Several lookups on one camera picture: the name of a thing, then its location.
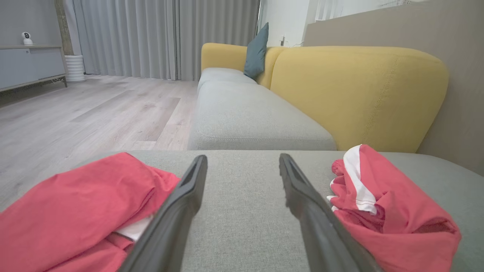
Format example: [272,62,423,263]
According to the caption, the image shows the large yellow sofa backrest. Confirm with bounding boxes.
[270,46,449,153]

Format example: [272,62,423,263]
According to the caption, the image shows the grey pleated curtain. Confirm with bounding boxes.
[62,0,261,81]

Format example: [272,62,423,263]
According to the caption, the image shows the brown wooden pillar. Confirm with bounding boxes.
[54,0,74,56]

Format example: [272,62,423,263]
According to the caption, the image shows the beige partition panel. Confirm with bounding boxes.
[302,0,484,176]

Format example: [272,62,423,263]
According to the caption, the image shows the grey sofa seat cushion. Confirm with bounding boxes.
[188,67,337,151]

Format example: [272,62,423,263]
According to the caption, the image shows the small yellow sofa backrest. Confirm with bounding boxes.
[201,43,289,90]

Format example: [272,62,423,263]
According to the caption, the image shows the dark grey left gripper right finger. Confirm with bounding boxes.
[279,153,382,272]

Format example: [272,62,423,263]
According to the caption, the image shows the grey sideboard cabinet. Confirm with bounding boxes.
[0,45,68,93]

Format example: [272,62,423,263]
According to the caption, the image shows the grey fabric sofa ottoman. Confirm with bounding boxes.
[0,150,484,272]

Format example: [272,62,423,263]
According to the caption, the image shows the white ribbed cylindrical bin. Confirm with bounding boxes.
[64,55,86,83]

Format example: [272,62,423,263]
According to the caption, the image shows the red shorts with white stripe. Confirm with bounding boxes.
[327,144,462,272]

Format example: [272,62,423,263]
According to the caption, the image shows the red basketball jersey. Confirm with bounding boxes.
[0,152,181,272]

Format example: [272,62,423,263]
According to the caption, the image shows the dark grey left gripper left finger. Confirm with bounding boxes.
[118,155,208,272]

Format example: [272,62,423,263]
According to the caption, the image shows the teal throw cushion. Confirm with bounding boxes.
[244,22,269,80]

